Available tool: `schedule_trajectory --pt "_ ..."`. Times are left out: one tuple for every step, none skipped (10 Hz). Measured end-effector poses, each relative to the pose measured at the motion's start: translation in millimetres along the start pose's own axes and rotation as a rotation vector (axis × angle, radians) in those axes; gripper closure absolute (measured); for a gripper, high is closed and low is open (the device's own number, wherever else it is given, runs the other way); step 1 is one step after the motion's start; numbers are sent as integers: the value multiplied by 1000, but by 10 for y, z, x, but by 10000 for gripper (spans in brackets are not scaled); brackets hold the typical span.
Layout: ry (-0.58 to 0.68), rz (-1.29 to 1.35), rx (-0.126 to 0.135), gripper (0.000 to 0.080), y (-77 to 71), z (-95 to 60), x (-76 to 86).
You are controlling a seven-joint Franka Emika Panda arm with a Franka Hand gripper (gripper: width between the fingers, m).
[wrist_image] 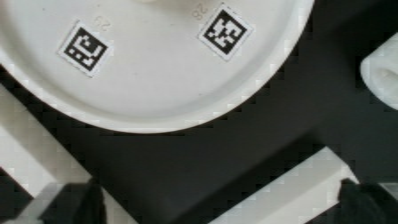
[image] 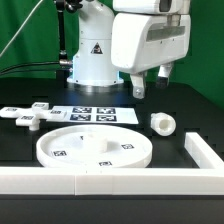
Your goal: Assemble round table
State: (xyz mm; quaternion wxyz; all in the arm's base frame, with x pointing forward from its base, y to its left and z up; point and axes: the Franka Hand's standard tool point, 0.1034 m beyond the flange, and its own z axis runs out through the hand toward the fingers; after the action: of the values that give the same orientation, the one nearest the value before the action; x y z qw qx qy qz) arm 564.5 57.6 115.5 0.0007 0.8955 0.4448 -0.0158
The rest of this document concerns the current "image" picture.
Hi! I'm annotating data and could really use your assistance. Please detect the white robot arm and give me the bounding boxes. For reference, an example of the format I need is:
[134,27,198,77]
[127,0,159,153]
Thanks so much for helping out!
[67,0,191,99]

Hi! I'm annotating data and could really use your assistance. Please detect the black cables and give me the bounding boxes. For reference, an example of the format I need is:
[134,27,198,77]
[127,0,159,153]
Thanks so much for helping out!
[0,60,73,76]

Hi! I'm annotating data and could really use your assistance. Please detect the white L-shaped border fence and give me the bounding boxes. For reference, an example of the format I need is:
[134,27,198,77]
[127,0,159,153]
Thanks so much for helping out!
[0,132,224,196]

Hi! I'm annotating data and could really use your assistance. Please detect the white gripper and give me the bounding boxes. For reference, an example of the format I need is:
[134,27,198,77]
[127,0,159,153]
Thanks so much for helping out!
[111,13,191,99]

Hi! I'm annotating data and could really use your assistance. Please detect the white cross-shaped table base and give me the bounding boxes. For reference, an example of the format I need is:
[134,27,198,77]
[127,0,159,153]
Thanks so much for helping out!
[0,102,66,131]

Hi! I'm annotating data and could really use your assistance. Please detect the white marker sheet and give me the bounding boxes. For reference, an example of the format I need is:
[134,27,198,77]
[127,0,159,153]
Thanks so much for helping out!
[53,106,138,124]

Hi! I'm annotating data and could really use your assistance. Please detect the grey diagonal rod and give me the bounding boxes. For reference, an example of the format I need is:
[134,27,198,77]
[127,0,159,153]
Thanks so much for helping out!
[0,0,44,58]

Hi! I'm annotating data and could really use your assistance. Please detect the white round table top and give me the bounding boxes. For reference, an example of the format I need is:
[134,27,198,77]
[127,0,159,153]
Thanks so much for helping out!
[36,125,153,169]

